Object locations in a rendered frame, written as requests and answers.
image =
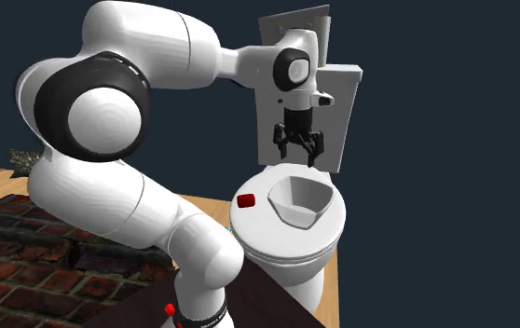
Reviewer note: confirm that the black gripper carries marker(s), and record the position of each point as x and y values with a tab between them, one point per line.
297	120

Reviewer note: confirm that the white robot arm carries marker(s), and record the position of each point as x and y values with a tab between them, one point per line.
151	41

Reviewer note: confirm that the white angular bowl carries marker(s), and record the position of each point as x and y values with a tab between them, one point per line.
303	200

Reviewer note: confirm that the small red cylinder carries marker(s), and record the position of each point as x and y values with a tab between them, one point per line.
246	200

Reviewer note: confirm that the white toilet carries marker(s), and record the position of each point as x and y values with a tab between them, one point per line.
264	231

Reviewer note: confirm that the dark maroon robot stand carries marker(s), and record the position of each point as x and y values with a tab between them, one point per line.
269	300

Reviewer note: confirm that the dark speckled mat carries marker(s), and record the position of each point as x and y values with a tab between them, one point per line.
24	162

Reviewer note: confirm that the grey flat wall panel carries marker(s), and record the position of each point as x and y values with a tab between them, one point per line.
274	28

